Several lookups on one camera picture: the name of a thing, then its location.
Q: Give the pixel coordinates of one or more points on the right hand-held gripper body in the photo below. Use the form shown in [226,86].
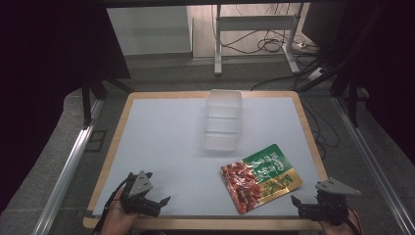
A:
[332,205]

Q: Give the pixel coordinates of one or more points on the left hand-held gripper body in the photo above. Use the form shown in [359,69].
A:
[135,196]

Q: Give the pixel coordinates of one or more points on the person's right hand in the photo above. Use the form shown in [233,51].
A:
[339,229]

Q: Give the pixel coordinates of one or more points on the person's left hand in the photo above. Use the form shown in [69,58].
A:
[114,220]

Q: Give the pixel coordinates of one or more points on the red and green snack packet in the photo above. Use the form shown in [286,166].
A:
[257,179]

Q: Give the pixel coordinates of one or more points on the dark floor plate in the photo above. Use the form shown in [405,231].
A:
[96,141]

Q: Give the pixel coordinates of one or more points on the clear plastic container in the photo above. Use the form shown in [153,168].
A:
[222,124]

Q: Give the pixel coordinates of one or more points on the black metal stand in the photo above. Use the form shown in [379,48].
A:
[352,98]
[86,104]

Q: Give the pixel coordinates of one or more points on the white power strip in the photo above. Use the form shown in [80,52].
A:
[315,74]

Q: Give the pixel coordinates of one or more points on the white panel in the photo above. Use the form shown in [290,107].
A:
[148,31]

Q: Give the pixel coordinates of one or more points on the aluminium rail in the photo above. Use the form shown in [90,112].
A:
[65,176]
[368,156]

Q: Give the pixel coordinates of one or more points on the white metal desk frame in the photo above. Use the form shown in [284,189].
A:
[218,42]

